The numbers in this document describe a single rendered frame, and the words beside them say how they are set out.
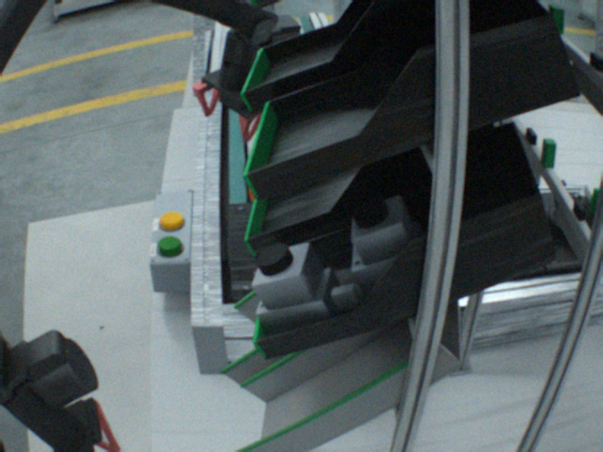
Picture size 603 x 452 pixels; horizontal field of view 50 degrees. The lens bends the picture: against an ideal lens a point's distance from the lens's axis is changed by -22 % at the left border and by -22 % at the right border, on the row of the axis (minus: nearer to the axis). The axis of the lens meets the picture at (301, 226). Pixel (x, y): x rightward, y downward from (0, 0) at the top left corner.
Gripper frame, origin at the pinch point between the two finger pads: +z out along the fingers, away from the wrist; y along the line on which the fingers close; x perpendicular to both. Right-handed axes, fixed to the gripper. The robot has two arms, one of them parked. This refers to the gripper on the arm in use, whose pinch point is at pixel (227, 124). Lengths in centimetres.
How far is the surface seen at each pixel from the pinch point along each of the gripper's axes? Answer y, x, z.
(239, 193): -5.6, 0.9, 11.3
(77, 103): 229, -112, 167
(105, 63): 270, -162, 178
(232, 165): 1.8, -5.1, 13.2
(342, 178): -37, 22, -26
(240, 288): -24.7, 20.9, 3.8
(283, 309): -47, 42, -29
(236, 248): -17.9, 14.6, 5.6
